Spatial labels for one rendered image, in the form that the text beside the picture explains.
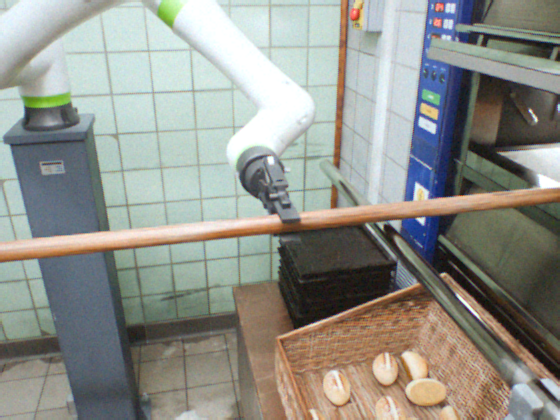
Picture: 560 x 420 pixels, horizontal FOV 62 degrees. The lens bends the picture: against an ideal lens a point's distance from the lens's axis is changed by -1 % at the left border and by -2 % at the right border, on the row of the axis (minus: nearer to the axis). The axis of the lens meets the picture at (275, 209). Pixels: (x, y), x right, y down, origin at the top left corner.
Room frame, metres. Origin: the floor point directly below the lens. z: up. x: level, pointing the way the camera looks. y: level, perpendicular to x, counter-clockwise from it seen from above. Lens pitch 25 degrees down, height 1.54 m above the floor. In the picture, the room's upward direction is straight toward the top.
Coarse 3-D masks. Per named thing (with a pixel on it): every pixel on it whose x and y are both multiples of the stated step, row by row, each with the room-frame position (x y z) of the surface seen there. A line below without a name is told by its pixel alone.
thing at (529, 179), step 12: (468, 156) 1.10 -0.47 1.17; (480, 156) 1.06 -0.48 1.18; (492, 156) 1.06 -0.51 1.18; (504, 156) 1.06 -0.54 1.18; (480, 168) 1.05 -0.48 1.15; (492, 168) 1.01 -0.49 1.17; (504, 168) 0.97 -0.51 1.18; (516, 168) 0.98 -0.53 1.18; (528, 168) 0.97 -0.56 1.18; (492, 180) 1.00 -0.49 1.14; (504, 180) 0.96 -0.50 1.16; (516, 180) 0.93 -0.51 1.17; (528, 180) 0.90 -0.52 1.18; (540, 180) 0.90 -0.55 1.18; (552, 204) 0.82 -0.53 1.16; (552, 216) 0.81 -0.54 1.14
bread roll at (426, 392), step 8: (408, 384) 0.88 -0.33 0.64; (416, 384) 0.87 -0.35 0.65; (424, 384) 0.87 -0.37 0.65; (432, 384) 0.87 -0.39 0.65; (440, 384) 0.87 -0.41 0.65; (408, 392) 0.86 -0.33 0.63; (416, 392) 0.86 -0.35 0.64; (424, 392) 0.86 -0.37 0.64; (432, 392) 0.86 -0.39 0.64; (440, 392) 0.86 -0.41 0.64; (416, 400) 0.85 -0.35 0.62; (424, 400) 0.84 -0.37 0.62; (432, 400) 0.84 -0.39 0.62; (440, 400) 0.85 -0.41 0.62
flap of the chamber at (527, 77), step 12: (432, 48) 1.06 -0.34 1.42; (444, 60) 1.00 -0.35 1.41; (456, 60) 0.96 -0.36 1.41; (468, 60) 0.92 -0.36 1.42; (480, 60) 0.89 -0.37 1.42; (480, 72) 0.88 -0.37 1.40; (492, 72) 0.84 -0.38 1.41; (504, 72) 0.81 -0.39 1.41; (516, 72) 0.79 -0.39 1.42; (528, 72) 0.76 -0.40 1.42; (540, 72) 0.74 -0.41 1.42; (528, 84) 0.75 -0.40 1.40; (540, 84) 0.73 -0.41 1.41; (552, 84) 0.70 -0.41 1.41
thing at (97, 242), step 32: (512, 192) 0.77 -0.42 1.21; (544, 192) 0.78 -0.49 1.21; (192, 224) 0.65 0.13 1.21; (224, 224) 0.65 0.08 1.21; (256, 224) 0.66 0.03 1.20; (288, 224) 0.67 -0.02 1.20; (320, 224) 0.68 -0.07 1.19; (352, 224) 0.69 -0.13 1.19; (0, 256) 0.58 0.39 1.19; (32, 256) 0.58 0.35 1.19
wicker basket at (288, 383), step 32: (416, 288) 1.04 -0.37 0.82; (320, 320) 0.98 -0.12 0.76; (352, 320) 1.00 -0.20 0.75; (384, 320) 1.02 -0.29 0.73; (416, 320) 1.04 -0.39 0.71; (448, 320) 0.98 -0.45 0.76; (288, 352) 0.95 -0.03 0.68; (320, 352) 0.97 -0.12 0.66; (352, 352) 1.00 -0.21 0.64; (384, 352) 1.02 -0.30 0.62; (416, 352) 1.02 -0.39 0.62; (448, 352) 0.93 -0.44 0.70; (288, 384) 0.83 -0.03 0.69; (320, 384) 0.93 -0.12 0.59; (352, 384) 0.93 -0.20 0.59; (448, 384) 0.88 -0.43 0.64; (480, 384) 0.81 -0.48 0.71; (288, 416) 0.82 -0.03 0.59; (352, 416) 0.83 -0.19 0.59; (416, 416) 0.82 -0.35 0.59
